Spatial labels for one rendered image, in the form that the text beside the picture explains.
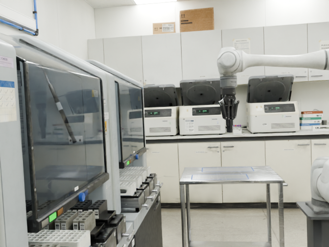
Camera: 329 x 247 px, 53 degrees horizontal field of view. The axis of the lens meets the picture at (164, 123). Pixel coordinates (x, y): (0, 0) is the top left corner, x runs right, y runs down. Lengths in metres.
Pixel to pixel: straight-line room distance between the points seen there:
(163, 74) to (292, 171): 1.96
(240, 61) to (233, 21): 3.17
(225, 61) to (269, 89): 2.85
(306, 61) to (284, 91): 2.68
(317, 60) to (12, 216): 1.50
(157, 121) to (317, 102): 2.15
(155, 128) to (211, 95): 0.88
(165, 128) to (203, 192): 0.90
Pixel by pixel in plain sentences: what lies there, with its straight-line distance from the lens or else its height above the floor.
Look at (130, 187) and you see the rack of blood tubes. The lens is 1.77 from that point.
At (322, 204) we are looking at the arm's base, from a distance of 1.91.
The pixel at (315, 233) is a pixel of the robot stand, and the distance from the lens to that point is 1.95.
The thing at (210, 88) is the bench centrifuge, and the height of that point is 1.46.
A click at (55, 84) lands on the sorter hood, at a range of 1.06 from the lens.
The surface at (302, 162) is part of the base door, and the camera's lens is 4.20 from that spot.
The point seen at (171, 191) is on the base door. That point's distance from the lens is 4.18.
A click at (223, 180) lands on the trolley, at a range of 2.04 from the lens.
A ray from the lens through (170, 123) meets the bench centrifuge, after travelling 4.04.
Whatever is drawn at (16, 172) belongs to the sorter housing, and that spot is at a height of 1.13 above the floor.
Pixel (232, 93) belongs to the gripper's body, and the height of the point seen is 1.32.
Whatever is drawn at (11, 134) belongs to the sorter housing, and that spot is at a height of 1.22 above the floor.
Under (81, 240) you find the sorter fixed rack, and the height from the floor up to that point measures 0.86.
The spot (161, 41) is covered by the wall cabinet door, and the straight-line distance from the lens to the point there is 4.42.
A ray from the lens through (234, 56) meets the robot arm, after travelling 1.59.
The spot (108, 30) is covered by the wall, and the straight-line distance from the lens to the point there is 4.96.
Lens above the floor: 1.27
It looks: 3 degrees down
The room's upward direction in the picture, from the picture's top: 2 degrees counter-clockwise
